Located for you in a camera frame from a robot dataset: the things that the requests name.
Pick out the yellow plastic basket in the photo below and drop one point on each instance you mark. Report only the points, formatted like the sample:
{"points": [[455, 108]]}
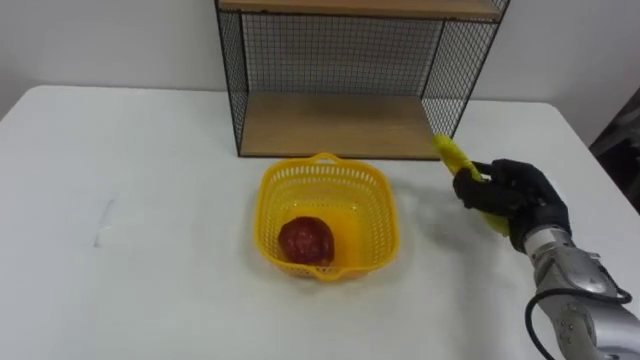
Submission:
{"points": [[327, 216]]}

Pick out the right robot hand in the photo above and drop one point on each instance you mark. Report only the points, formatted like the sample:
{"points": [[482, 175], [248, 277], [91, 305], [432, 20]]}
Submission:
{"points": [[520, 195]]}

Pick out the white table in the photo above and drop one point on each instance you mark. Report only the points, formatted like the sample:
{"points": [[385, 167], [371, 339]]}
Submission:
{"points": [[150, 225]]}

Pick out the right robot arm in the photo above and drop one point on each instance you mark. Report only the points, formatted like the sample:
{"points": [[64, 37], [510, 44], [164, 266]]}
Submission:
{"points": [[575, 290]]}

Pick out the yellow banana soft toy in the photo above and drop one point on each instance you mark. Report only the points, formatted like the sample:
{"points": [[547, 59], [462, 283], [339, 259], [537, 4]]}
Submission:
{"points": [[456, 159]]}

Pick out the red fruit soft toy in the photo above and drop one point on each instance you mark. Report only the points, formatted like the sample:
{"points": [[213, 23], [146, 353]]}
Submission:
{"points": [[306, 240]]}

